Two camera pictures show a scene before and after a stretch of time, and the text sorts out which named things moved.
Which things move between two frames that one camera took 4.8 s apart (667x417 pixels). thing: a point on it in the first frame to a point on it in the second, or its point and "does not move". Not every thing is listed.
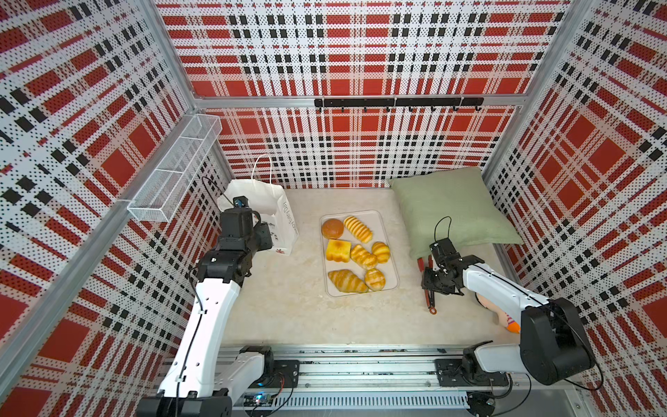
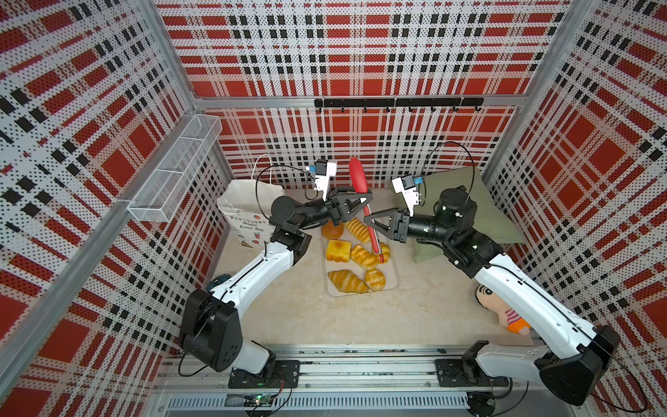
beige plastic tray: [355, 254] does not move
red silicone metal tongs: [421, 266] to [359, 181]
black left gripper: [264, 234] to [339, 206]
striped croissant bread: [346, 281] does not move
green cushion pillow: [456, 205] does not move
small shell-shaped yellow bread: [381, 251] does not move
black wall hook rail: [399, 102] does not move
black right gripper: [426, 281] to [401, 234]
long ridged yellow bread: [355, 227] does not move
